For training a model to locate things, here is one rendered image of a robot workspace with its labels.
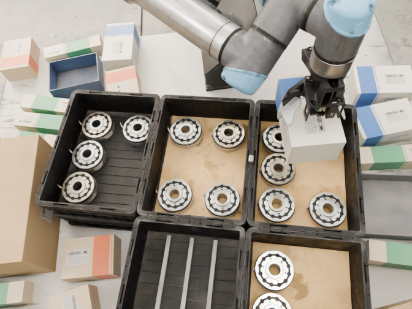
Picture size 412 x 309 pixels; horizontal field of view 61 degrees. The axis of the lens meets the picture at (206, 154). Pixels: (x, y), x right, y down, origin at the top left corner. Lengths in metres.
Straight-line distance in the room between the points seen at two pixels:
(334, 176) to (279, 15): 0.62
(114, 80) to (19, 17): 1.88
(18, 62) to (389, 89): 1.44
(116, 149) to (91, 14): 1.90
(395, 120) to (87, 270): 1.09
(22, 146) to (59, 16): 1.93
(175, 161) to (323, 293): 0.57
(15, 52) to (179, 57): 0.69
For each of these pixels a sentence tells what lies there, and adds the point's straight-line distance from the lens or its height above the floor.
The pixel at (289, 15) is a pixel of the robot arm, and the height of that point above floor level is 1.41.
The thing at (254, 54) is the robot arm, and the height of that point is 1.37.
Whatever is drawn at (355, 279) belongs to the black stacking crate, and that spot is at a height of 0.87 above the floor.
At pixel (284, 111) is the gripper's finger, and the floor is 1.15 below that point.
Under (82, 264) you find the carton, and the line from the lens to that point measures 1.17.
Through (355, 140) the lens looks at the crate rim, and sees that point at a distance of 1.09.
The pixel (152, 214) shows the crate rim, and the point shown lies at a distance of 0.98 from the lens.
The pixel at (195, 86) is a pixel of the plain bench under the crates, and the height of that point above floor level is 0.70.
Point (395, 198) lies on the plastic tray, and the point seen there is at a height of 0.70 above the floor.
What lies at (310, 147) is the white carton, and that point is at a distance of 0.82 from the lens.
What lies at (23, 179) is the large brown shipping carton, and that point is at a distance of 1.20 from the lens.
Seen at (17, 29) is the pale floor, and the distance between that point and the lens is 3.14.
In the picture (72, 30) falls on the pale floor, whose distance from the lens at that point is 2.92.
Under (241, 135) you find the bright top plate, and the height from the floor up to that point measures 0.86.
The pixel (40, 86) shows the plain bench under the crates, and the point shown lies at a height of 0.70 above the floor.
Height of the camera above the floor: 1.84
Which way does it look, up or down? 63 degrees down
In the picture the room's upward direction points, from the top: 10 degrees counter-clockwise
